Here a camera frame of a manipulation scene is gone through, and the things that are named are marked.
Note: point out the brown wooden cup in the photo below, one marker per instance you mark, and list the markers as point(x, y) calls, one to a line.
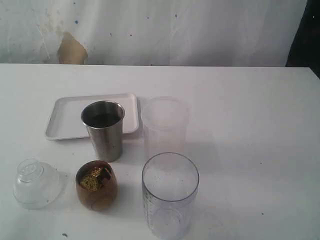
point(103, 198)

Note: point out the gold coins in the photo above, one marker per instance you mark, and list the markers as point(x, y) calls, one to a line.
point(94, 179)

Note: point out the dark curtain at right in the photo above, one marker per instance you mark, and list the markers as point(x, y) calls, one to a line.
point(305, 48)

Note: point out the stainless steel cup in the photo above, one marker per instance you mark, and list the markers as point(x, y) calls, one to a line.
point(104, 123)

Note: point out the white backdrop sheet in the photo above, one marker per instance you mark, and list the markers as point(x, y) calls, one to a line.
point(149, 32)

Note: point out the clear plastic shaker tumbler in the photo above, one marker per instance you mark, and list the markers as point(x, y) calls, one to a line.
point(169, 182)

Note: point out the clear dome lid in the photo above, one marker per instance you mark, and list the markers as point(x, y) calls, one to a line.
point(37, 184)

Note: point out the translucent plastic container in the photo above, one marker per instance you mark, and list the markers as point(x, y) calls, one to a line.
point(165, 120)

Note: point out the white rectangular tray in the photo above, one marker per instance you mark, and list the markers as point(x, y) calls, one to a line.
point(65, 121)

